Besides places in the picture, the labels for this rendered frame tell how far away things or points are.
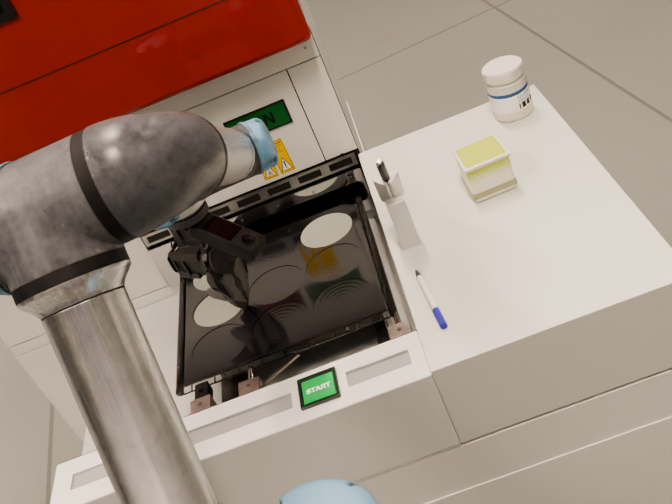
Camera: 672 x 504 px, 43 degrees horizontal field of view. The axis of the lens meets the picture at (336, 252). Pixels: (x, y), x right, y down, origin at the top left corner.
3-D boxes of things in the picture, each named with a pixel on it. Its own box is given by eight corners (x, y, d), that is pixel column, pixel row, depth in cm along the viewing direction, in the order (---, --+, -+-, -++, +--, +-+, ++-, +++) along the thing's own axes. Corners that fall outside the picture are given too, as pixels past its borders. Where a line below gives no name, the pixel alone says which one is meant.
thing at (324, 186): (170, 283, 173) (148, 247, 168) (374, 203, 169) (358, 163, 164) (169, 288, 172) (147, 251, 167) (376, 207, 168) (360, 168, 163)
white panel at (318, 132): (16, 349, 180) (-104, 196, 158) (382, 207, 173) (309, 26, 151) (13, 359, 177) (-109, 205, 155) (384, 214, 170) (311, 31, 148)
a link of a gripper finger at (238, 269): (232, 294, 152) (210, 254, 147) (259, 294, 149) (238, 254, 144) (224, 306, 150) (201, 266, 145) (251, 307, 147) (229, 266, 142)
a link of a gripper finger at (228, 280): (224, 306, 150) (201, 266, 145) (251, 307, 147) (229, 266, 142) (215, 319, 148) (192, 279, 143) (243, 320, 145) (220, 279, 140)
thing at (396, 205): (394, 232, 138) (366, 164, 131) (416, 223, 138) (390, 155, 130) (401, 253, 133) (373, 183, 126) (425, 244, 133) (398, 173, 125)
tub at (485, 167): (462, 184, 142) (450, 150, 138) (504, 166, 141) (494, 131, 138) (475, 206, 136) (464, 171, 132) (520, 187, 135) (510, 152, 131)
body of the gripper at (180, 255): (204, 252, 149) (173, 196, 142) (244, 251, 144) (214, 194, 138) (182, 282, 144) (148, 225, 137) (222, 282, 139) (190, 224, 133)
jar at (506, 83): (489, 111, 157) (476, 65, 152) (526, 96, 157) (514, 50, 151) (501, 127, 151) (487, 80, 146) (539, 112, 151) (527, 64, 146)
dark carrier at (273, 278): (188, 267, 166) (186, 265, 166) (354, 202, 163) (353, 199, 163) (185, 387, 138) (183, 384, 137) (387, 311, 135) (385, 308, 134)
